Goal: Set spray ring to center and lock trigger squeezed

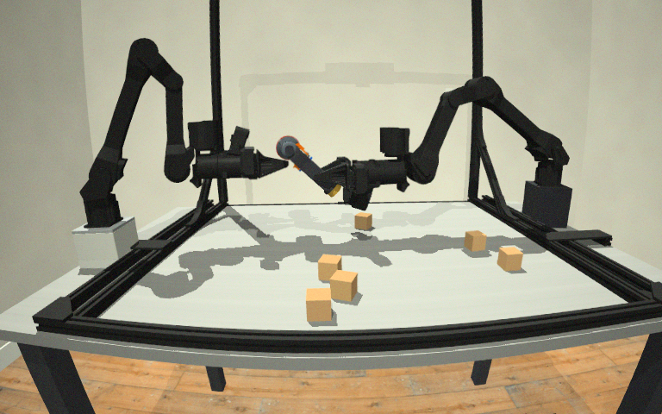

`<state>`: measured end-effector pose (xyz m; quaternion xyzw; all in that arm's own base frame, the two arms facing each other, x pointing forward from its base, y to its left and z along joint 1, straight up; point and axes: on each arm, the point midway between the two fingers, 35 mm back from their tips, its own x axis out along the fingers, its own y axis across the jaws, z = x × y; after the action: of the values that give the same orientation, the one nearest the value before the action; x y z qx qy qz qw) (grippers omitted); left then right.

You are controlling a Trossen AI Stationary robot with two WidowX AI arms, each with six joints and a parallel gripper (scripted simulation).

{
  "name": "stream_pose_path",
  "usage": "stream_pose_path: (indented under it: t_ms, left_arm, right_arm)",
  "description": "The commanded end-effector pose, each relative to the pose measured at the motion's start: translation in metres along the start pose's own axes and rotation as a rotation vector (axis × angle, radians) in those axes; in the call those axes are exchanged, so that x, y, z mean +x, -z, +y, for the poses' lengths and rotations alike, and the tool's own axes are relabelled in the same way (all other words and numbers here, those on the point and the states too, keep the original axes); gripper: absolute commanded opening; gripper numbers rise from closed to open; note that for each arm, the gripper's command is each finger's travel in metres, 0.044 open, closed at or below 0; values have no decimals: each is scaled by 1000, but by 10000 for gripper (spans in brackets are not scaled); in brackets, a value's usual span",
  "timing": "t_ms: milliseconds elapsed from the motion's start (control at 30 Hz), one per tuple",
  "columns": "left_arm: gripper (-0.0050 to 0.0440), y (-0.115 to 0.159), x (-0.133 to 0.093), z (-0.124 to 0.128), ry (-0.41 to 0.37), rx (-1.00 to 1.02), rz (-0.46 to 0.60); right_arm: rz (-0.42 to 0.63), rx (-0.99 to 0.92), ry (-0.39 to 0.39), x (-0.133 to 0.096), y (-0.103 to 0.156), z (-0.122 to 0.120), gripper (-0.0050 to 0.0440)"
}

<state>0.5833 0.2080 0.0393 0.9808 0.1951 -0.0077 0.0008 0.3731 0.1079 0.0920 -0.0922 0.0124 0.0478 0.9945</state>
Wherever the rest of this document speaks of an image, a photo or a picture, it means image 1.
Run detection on tan cube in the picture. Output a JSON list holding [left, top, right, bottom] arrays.
[[306, 288, 332, 322], [497, 247, 523, 271], [464, 230, 486, 252], [330, 270, 358, 302], [318, 254, 342, 281], [354, 212, 372, 230]]

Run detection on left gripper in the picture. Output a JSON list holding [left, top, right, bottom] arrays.
[[314, 157, 385, 196]]

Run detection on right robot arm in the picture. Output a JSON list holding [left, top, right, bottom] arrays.
[[79, 38, 219, 228]]

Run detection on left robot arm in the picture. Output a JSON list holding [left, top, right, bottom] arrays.
[[380, 76, 570, 192]]

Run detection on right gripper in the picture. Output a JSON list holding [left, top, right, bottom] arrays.
[[217, 147, 289, 179]]

